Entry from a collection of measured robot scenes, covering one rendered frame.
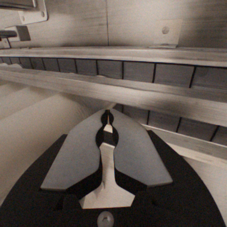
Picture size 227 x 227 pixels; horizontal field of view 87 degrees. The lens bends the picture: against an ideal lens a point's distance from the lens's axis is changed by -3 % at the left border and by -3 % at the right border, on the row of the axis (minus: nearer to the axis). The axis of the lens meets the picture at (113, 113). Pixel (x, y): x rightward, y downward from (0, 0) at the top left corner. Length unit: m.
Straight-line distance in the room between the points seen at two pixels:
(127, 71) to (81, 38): 0.12
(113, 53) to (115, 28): 0.06
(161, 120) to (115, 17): 0.16
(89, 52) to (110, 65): 0.04
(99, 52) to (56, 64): 0.09
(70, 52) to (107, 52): 0.06
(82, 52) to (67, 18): 0.09
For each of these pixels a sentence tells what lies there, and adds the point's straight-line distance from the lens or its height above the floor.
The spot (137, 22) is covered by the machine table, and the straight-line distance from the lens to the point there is 0.21.
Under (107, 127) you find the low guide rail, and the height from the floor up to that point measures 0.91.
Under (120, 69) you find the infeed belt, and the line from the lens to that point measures 0.16.
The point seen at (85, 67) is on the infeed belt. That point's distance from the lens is 0.19.
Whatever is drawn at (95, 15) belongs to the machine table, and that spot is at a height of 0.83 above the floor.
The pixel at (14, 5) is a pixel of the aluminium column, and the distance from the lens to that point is 0.31.
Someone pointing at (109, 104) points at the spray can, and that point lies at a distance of 0.15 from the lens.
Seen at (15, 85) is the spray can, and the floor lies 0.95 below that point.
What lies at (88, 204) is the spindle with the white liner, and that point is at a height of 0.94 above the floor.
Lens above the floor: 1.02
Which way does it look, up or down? 48 degrees down
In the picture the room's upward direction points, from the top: 136 degrees counter-clockwise
